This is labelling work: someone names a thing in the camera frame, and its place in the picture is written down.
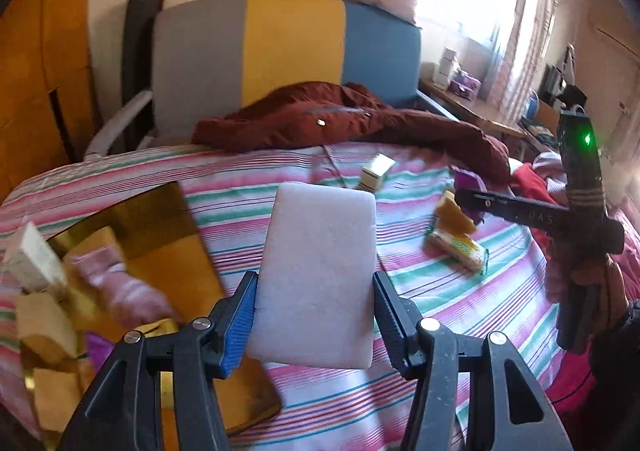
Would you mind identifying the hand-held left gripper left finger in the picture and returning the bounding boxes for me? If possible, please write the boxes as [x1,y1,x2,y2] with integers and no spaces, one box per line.
[60,271,259,451]

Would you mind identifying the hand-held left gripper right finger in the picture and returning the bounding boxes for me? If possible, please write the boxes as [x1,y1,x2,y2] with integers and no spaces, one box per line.
[372,271,576,451]

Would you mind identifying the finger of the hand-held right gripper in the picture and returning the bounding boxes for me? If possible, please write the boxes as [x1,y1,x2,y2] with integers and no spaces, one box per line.
[454,187,572,238]

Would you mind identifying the white foam block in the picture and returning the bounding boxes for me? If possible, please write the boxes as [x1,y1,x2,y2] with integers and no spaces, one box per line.
[245,182,377,372]

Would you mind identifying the pink sock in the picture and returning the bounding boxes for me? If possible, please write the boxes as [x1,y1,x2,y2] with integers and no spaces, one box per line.
[70,246,173,327]

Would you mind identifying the shiny gold tray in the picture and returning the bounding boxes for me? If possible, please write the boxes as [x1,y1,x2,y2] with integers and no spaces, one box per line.
[20,181,283,451]

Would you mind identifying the person's right forearm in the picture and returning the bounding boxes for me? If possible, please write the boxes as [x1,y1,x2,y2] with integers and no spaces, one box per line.
[587,298,640,414]

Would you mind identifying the person's right hand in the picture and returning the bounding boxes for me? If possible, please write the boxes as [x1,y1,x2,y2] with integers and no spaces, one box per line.
[544,253,632,332]

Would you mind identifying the purple wrapper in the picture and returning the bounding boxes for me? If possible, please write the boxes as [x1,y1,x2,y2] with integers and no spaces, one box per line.
[452,167,488,224]
[87,333,118,372]

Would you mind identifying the green-edged cracker packet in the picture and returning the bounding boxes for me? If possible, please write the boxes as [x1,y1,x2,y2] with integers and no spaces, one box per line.
[425,218,488,274]

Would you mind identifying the wooden desk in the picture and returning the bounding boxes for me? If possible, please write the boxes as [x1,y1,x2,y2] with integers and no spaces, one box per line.
[420,76,526,142]

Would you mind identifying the purple patterned bag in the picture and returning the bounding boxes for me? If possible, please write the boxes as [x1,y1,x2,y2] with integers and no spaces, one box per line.
[450,71,483,97]

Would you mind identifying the small cream box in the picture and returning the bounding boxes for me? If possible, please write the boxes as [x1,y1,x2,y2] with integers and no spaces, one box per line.
[359,154,396,192]
[0,221,66,294]

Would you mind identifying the white box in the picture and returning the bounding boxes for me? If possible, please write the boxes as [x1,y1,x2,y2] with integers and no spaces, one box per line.
[434,48,462,88]

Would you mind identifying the brown jacket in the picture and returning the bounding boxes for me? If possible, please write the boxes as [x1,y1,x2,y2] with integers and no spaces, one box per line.
[192,81,511,184]

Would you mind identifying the grey yellow blue chair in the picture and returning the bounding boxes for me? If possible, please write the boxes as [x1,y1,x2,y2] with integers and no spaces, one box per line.
[85,0,458,162]

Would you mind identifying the orange wooden cabinet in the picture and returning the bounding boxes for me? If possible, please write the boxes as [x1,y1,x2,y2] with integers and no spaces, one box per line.
[0,0,101,202]

